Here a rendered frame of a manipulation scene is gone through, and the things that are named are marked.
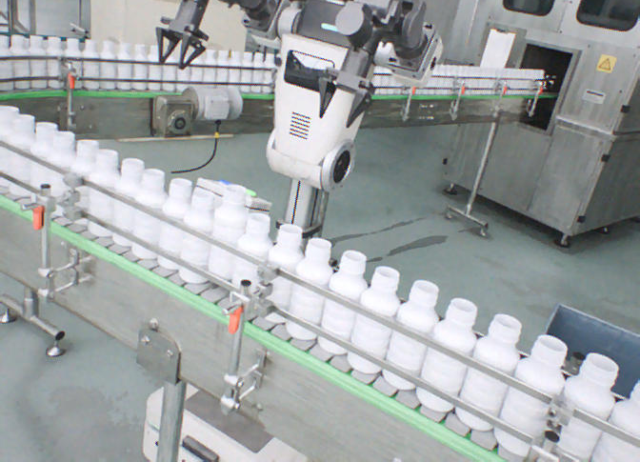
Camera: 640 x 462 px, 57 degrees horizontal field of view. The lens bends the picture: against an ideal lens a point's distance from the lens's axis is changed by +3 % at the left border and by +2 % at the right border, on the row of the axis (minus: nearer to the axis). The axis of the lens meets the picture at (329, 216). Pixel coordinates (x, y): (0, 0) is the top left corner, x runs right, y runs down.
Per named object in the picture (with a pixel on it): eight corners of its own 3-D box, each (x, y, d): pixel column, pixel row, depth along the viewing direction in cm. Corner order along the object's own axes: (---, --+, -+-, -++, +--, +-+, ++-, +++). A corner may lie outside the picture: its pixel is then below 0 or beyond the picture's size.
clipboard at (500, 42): (479, 69, 460) (491, 26, 447) (504, 76, 445) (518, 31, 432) (475, 69, 457) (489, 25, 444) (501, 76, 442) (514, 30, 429)
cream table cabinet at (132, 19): (201, 117, 579) (212, -10, 534) (235, 137, 539) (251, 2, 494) (87, 119, 506) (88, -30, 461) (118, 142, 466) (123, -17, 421)
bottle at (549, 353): (489, 421, 85) (523, 325, 78) (531, 431, 85) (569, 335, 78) (496, 452, 79) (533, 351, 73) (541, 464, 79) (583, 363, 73)
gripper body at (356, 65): (366, 89, 116) (380, 53, 116) (321, 73, 119) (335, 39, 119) (373, 97, 122) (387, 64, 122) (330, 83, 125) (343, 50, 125)
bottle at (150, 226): (144, 243, 114) (149, 164, 108) (170, 251, 113) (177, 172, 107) (124, 254, 109) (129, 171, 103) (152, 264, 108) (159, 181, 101)
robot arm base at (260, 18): (268, 33, 159) (286, -7, 160) (253, 16, 151) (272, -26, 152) (242, 26, 162) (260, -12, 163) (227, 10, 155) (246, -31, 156)
